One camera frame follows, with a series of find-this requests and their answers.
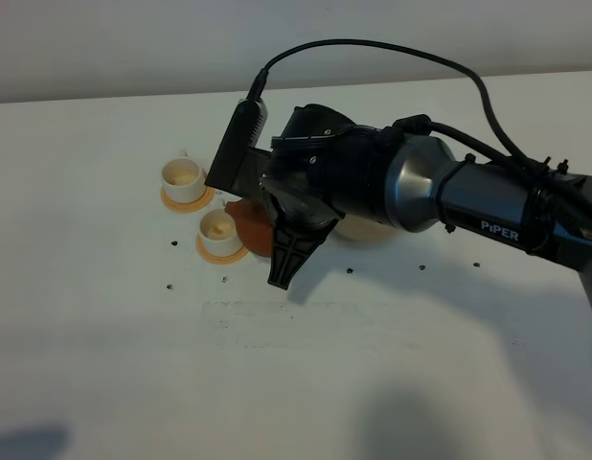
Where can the near white teacup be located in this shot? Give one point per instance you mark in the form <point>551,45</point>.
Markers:
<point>217,224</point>

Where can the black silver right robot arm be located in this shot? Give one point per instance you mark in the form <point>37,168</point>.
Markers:
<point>411,175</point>

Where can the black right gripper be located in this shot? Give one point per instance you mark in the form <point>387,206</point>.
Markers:
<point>322,168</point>

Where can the far orange saucer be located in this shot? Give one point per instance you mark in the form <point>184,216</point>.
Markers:
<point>189,207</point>

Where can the beige round teapot coaster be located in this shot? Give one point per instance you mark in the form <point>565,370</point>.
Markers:
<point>357,229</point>

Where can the orange saucer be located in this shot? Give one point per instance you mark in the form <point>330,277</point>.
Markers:
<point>189,207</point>
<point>224,251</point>

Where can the far white teacup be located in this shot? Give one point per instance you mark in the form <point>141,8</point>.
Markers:
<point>184,175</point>

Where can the white teacup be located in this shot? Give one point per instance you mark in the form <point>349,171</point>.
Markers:
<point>217,224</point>
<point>184,175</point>

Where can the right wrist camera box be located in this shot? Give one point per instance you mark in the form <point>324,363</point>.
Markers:
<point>238,165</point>

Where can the brown clay teapot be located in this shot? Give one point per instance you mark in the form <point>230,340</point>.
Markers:
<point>253,226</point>

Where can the near orange saucer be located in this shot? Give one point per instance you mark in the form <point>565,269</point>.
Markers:
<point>224,251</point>

